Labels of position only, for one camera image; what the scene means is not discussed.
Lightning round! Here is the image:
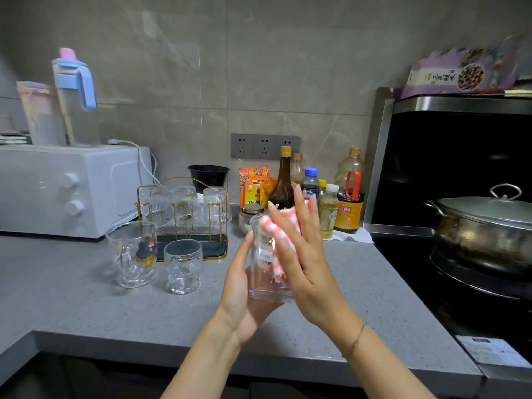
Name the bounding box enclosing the person's right forearm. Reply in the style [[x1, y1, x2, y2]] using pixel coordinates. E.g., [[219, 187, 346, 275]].
[[340, 326, 437, 399]]

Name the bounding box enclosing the black plastic bowl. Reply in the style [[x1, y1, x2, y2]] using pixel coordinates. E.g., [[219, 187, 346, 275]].
[[187, 165, 231, 194]]

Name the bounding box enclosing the white paper towel sheet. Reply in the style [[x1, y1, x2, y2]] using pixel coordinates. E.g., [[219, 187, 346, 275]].
[[324, 226, 374, 244]]

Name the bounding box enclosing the short textured glass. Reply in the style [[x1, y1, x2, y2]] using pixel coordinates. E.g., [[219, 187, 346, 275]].
[[163, 238, 203, 295]]

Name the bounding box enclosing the stack of flat coasters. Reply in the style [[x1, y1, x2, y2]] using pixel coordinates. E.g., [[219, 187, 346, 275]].
[[0, 131, 32, 145]]

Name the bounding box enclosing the embossed ribbed clear glass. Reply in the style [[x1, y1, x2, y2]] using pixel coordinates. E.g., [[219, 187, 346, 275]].
[[170, 186, 202, 227]]

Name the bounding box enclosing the dark bottle blue cap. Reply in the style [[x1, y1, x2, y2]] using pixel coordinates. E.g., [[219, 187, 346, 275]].
[[301, 168, 320, 200]]

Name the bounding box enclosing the orange seasoning packet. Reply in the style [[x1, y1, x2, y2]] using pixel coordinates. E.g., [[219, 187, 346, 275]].
[[239, 166, 271, 208]]

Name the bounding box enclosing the thin string bracelet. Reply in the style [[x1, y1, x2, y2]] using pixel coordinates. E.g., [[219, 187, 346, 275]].
[[342, 323, 368, 358]]

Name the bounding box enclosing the white microwave oven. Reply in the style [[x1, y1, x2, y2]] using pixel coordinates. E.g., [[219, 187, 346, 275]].
[[0, 145, 154, 239]]

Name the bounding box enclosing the white label sticker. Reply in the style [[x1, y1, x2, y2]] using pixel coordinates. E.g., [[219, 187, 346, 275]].
[[456, 335, 532, 369]]

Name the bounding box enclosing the glass spice jar steel lid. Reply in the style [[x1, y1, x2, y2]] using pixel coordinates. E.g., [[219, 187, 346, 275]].
[[240, 202, 265, 233]]

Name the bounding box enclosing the small ribbed clear glass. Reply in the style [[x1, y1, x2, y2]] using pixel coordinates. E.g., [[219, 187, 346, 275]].
[[202, 186, 233, 227]]

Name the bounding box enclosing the steel pot lid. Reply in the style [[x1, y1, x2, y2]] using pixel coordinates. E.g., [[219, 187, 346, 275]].
[[437, 183, 532, 231]]

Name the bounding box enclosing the purple food packet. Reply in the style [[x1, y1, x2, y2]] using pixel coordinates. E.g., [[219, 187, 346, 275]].
[[400, 37, 532, 100]]

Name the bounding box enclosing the clear container pink lid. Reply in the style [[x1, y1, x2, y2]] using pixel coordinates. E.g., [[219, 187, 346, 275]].
[[16, 81, 67, 147]]

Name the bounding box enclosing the clear bottle brown cap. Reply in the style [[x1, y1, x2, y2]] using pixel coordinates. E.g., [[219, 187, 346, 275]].
[[290, 153, 305, 186]]

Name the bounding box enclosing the large bottle red handle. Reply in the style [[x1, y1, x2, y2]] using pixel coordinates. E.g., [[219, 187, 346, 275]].
[[333, 147, 366, 234]]

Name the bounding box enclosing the pink striped cloth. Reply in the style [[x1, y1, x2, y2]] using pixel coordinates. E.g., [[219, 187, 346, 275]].
[[259, 207, 302, 285]]

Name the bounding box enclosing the person's right hand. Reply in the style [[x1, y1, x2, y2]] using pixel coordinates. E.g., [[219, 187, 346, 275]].
[[267, 185, 369, 354]]

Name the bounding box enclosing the person's left hand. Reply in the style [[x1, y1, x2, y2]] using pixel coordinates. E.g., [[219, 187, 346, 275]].
[[216, 230, 283, 345]]

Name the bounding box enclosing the grey wall socket panel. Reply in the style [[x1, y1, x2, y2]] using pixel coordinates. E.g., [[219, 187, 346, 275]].
[[231, 133, 302, 161]]

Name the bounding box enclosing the gold wire cup rack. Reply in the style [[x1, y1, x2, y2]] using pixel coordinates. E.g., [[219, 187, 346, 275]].
[[135, 176, 229, 262]]

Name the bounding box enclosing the penguin print glass mug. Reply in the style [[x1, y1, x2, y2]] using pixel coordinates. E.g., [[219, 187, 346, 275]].
[[105, 221, 160, 289]]

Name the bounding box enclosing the yellow liquid bottle white cap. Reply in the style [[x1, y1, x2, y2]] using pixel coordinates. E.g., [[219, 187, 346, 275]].
[[318, 183, 340, 239]]

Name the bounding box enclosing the stainless steel pot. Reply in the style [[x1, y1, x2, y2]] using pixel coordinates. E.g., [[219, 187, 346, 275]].
[[423, 199, 532, 277]]

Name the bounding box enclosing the white power cable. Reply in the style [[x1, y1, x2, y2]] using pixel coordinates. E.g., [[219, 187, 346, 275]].
[[108, 139, 161, 186]]

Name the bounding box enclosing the dark brown glass bottle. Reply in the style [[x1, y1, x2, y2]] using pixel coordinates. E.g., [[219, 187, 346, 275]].
[[269, 146, 296, 211]]

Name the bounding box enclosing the yellow seasoning pouch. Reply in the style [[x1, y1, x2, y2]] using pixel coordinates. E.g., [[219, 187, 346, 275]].
[[259, 180, 278, 208]]

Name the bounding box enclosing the cartoon cat print glass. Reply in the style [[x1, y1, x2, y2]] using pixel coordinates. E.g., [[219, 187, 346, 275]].
[[248, 211, 296, 304]]

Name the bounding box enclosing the clear jug blue lid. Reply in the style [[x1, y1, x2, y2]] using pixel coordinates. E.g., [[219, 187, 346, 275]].
[[52, 47, 102, 147]]

